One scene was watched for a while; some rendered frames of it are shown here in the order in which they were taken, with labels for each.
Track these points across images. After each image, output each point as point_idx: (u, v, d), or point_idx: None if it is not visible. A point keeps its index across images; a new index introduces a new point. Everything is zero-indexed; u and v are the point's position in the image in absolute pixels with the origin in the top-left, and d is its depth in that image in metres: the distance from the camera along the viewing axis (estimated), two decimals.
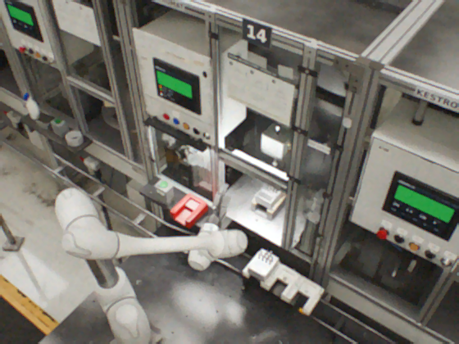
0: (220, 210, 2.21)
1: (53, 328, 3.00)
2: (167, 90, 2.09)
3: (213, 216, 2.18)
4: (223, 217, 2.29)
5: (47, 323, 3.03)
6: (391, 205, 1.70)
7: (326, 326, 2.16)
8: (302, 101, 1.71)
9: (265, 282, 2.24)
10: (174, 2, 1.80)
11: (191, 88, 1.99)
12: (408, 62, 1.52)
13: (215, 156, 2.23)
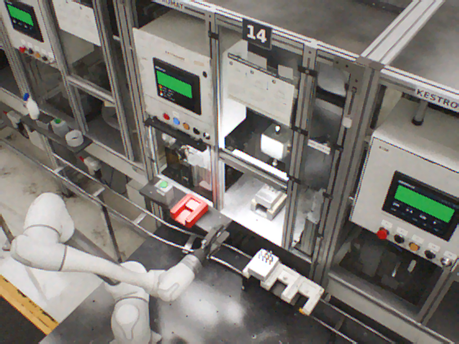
0: (210, 246, 2.06)
1: (53, 328, 3.00)
2: (167, 90, 2.09)
3: (200, 250, 2.04)
4: (213, 252, 2.14)
5: (47, 323, 3.03)
6: (391, 205, 1.70)
7: (326, 326, 2.16)
8: (302, 101, 1.71)
9: (265, 282, 2.24)
10: (174, 2, 1.80)
11: (191, 88, 1.99)
12: (408, 62, 1.52)
13: (215, 156, 2.23)
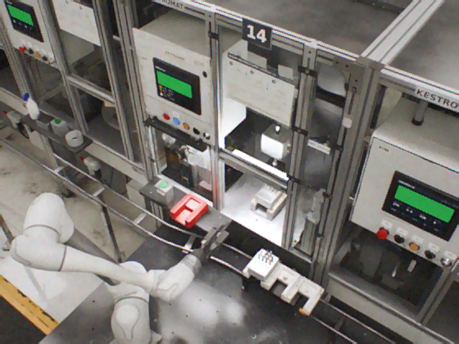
0: (210, 245, 2.06)
1: (53, 328, 3.00)
2: (167, 90, 2.09)
3: (200, 250, 2.04)
4: (213, 252, 2.14)
5: (47, 323, 3.03)
6: (391, 205, 1.70)
7: (326, 326, 2.16)
8: (302, 101, 1.71)
9: (265, 282, 2.24)
10: (174, 2, 1.80)
11: (191, 88, 1.99)
12: (408, 62, 1.52)
13: (215, 156, 2.23)
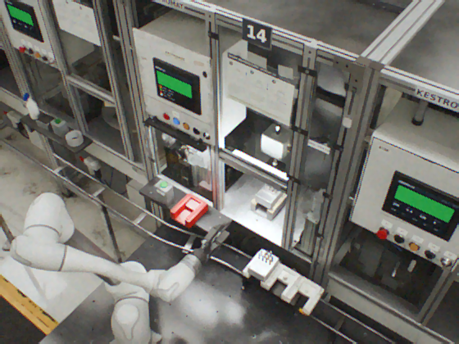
0: (210, 245, 2.06)
1: (53, 328, 3.00)
2: (167, 90, 2.09)
3: (200, 250, 2.04)
4: (213, 252, 2.14)
5: (47, 323, 3.03)
6: (391, 205, 1.70)
7: (326, 326, 2.16)
8: (302, 101, 1.71)
9: (265, 282, 2.24)
10: (174, 2, 1.80)
11: (191, 88, 1.99)
12: (408, 62, 1.52)
13: (215, 156, 2.23)
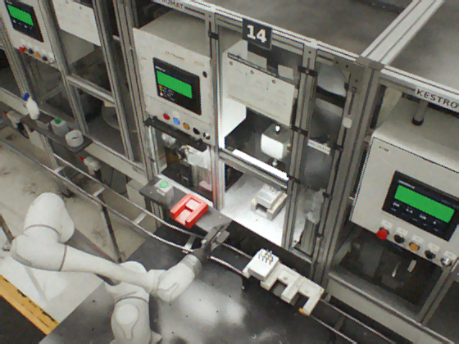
0: (210, 245, 2.06)
1: (53, 328, 3.00)
2: (167, 90, 2.09)
3: (200, 250, 2.04)
4: (213, 252, 2.14)
5: (47, 323, 3.03)
6: (391, 205, 1.70)
7: (326, 326, 2.16)
8: (302, 101, 1.71)
9: (265, 282, 2.24)
10: (174, 2, 1.80)
11: (191, 88, 1.99)
12: (408, 62, 1.52)
13: (215, 156, 2.23)
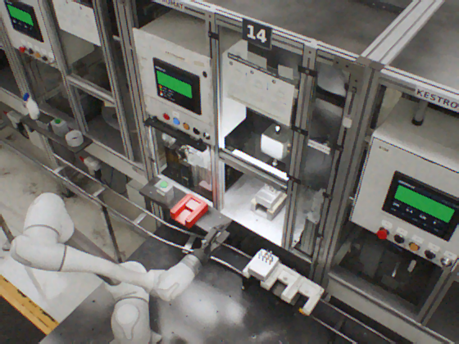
0: (210, 245, 2.06)
1: (53, 328, 3.00)
2: (167, 90, 2.09)
3: (200, 250, 2.03)
4: (213, 252, 2.14)
5: (47, 323, 3.03)
6: (391, 205, 1.70)
7: (326, 326, 2.16)
8: (302, 101, 1.71)
9: (265, 282, 2.24)
10: (174, 2, 1.80)
11: (191, 88, 1.99)
12: (408, 62, 1.52)
13: (215, 156, 2.23)
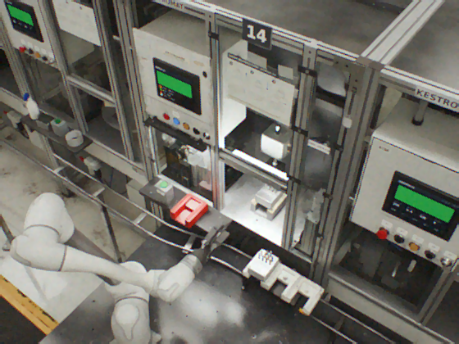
0: (210, 246, 2.06)
1: (53, 328, 3.00)
2: (167, 90, 2.09)
3: (200, 250, 2.04)
4: (213, 252, 2.14)
5: (47, 323, 3.03)
6: (391, 205, 1.70)
7: (326, 326, 2.16)
8: (302, 101, 1.71)
9: (265, 282, 2.24)
10: (174, 2, 1.80)
11: (191, 88, 1.99)
12: (408, 62, 1.52)
13: (215, 156, 2.23)
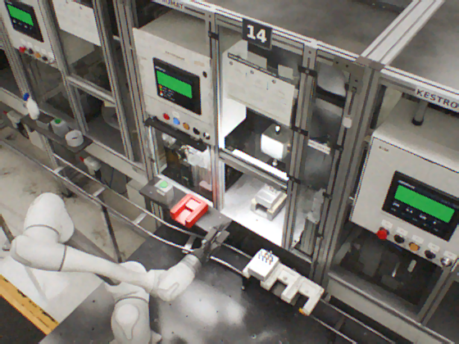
0: (210, 245, 2.06)
1: (53, 328, 3.00)
2: (167, 90, 2.09)
3: (200, 250, 2.03)
4: (213, 252, 2.14)
5: (47, 323, 3.03)
6: (391, 205, 1.70)
7: (326, 326, 2.16)
8: (302, 101, 1.71)
9: (265, 282, 2.24)
10: (174, 2, 1.80)
11: (191, 88, 1.99)
12: (408, 62, 1.52)
13: (215, 156, 2.23)
